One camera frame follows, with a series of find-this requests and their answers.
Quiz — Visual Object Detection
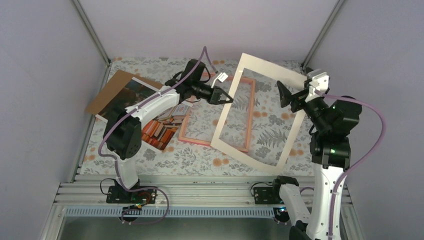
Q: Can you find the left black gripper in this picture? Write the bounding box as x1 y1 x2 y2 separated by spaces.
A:
191 80 233 105

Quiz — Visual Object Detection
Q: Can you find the cream white mat board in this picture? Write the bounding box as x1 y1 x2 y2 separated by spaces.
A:
210 52 308 175

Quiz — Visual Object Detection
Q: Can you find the orange pink wooden frame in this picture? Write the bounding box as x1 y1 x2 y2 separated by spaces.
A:
177 74 257 154

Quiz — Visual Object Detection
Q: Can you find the cat and books photo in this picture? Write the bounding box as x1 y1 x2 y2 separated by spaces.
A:
95 77 193 152

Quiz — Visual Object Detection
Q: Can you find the brown cardboard backing board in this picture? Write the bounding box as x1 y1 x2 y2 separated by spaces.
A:
85 70 163 115

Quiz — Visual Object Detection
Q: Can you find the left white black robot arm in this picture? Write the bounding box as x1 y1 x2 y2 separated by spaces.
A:
98 59 234 203

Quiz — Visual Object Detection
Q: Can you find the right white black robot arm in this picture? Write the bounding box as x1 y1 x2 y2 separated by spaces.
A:
270 81 362 240

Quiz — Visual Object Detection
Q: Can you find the floral patterned table mat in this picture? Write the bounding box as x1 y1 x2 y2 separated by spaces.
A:
79 56 329 177

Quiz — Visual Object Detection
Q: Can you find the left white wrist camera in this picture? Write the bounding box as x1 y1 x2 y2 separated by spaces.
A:
210 72 228 89

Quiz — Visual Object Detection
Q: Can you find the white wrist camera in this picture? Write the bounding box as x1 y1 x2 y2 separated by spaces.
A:
210 72 228 89
305 69 330 103

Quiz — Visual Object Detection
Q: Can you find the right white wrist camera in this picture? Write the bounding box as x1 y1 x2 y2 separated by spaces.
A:
305 69 330 103

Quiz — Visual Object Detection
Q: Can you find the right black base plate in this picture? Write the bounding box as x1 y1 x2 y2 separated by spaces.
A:
253 186 283 205

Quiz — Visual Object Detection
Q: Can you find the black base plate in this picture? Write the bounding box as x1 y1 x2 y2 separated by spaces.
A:
253 186 283 205
106 185 157 205

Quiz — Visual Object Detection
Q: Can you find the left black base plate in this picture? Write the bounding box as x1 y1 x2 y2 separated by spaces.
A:
106 185 157 205

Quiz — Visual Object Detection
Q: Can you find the aluminium rail base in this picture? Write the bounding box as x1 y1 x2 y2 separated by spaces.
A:
39 175 365 240

